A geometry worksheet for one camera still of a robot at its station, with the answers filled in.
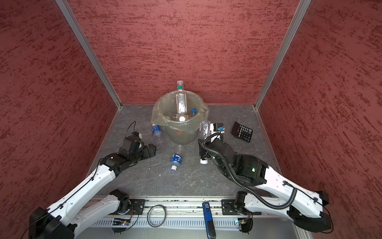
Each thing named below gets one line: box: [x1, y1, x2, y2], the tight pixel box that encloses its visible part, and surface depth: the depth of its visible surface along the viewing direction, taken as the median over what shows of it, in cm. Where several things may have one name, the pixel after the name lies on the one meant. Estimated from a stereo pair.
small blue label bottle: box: [170, 144, 183, 172], surface depth 87 cm
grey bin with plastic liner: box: [151, 90, 210, 145], surface depth 87 cm
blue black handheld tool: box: [201, 201, 217, 239], surface depth 71 cm
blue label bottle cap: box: [152, 124, 163, 144], surface depth 101 cm
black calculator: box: [231, 121, 253, 143], surface depth 104 cm
